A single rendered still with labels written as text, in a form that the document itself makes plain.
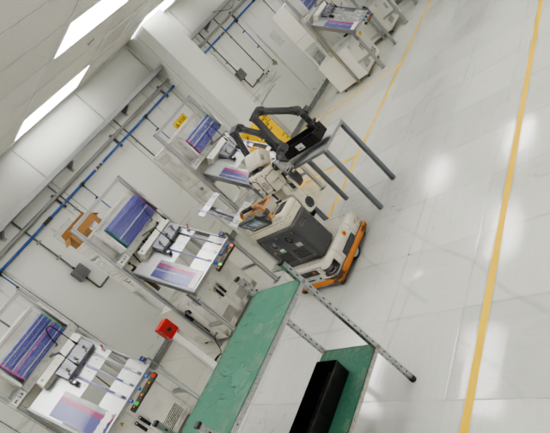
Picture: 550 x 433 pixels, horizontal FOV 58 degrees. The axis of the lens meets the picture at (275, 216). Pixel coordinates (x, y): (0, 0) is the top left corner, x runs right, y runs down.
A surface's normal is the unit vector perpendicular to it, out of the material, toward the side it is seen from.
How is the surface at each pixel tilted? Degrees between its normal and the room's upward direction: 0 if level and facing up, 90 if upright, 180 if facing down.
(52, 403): 47
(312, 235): 90
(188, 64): 90
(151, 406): 90
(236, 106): 90
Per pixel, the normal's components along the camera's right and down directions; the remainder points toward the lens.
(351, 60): -0.40, 0.71
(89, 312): 0.59, -0.29
